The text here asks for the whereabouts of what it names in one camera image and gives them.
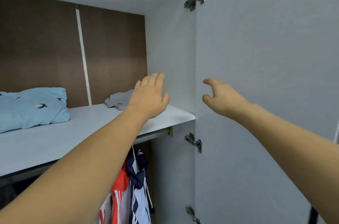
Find person's left hand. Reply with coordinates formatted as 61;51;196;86
127;73;170;122

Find person's right hand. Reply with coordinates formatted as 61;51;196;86
201;78;252;122

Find grey drawstring shorts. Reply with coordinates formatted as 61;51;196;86
104;90;136;112

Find white wardrobe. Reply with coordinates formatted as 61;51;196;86
0;0;339;224

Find red and white jacket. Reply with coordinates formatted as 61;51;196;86
108;158;131;224

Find navy and white jacket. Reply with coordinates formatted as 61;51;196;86
124;148;155;224

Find light blue cotton-print garment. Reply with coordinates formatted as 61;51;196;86
0;87;71;133

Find white jacket with red stripes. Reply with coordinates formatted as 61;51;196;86
98;195;114;224

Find person's left forearm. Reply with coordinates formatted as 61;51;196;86
0;107;146;224

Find person's right forearm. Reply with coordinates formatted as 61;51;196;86
238;104;339;224

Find white wardrobe shelf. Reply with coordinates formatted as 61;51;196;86
0;104;196;177

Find metal hanging rod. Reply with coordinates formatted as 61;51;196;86
0;128;173;186

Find black door edge handle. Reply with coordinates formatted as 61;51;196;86
307;206;320;224

